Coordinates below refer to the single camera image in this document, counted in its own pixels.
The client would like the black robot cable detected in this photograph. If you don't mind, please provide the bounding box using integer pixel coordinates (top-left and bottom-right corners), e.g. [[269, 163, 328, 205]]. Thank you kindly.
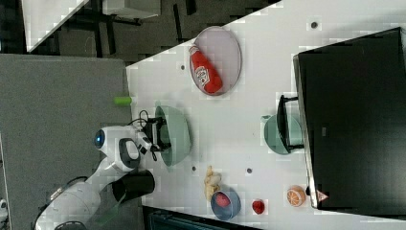
[[127, 109, 159, 162]]

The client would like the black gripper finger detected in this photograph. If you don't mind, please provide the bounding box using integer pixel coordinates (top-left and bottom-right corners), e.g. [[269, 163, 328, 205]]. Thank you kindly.
[[149, 117, 167, 125], [152, 143, 171, 151]]

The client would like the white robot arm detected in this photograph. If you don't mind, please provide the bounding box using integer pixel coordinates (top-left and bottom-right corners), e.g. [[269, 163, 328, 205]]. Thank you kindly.
[[33, 117, 171, 230]]

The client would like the red strawberry on table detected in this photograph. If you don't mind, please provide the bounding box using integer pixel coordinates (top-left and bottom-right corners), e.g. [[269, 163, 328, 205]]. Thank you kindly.
[[252, 199, 265, 215]]

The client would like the black toaster oven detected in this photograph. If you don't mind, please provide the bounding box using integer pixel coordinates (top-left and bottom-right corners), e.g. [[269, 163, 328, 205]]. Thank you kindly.
[[293, 27, 406, 219]]

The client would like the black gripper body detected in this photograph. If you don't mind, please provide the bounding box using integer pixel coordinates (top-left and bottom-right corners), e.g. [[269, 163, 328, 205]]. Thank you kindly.
[[143, 118, 162, 146]]

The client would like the blue bowl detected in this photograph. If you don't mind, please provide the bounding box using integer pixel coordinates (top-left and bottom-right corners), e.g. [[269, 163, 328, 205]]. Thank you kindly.
[[211, 187, 241, 220]]

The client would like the red strawberry in bowl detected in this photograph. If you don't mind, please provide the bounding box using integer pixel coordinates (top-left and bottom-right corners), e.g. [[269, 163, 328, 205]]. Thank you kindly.
[[215, 193, 231, 208]]

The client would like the pink oval plate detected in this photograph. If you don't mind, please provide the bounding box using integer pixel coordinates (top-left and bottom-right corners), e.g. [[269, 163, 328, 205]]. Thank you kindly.
[[189, 26, 242, 96]]

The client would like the green plastic strainer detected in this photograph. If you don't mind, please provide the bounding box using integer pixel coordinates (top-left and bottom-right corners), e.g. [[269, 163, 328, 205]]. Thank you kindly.
[[155, 104, 192, 168]]

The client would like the orange slice toy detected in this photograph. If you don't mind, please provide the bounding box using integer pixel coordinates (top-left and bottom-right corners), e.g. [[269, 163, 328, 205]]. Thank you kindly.
[[286, 185, 306, 207]]

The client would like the red ketchup bottle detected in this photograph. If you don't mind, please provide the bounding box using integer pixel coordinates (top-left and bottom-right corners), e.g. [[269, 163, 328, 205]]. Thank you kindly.
[[189, 45, 223, 94]]

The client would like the green toy vegetable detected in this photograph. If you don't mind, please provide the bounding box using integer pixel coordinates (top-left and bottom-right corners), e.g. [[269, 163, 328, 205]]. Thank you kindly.
[[114, 97, 132, 105]]

